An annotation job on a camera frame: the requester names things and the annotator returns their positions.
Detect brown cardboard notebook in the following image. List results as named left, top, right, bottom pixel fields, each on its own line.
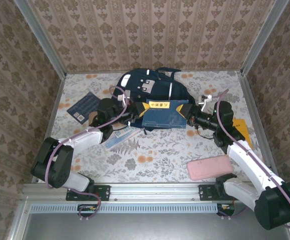
left=88, top=111, right=100, bottom=127

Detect dark blue patterned book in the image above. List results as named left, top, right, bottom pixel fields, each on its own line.
left=66, top=91, right=102, bottom=123

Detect blue book with yellow label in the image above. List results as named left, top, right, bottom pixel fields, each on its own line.
left=141, top=98, right=189, bottom=130

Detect navy blue backpack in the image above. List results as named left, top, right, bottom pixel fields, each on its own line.
left=116, top=66, right=197, bottom=136

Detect pink pencil case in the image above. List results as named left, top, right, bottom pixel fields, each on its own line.
left=186, top=154, right=234, bottom=181

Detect floral tablecloth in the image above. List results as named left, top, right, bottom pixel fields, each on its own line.
left=38, top=71, right=277, bottom=184

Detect grey metal sheet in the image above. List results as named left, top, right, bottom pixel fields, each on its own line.
left=8, top=212, right=290, bottom=240

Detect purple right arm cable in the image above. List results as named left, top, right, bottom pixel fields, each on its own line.
left=216, top=89, right=290, bottom=230

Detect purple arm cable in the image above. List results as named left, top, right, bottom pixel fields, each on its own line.
left=45, top=86, right=131, bottom=222
left=216, top=89, right=290, bottom=230

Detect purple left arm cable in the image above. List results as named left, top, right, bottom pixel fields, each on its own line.
left=45, top=86, right=131, bottom=222

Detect aluminium side rail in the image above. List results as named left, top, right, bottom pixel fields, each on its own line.
left=31, top=73, right=67, bottom=183
left=237, top=71, right=282, bottom=183

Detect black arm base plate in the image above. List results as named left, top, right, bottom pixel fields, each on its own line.
left=198, top=184, right=227, bottom=202
left=66, top=184, right=110, bottom=202

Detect aluminium front rail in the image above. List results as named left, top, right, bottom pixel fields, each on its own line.
left=21, top=181, right=290, bottom=202

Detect aluminium corner post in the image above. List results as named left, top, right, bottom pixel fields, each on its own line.
left=240, top=0, right=290, bottom=75
left=13, top=0, right=67, bottom=77

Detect white slotted cable duct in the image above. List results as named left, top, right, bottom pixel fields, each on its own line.
left=30, top=202, right=219, bottom=214

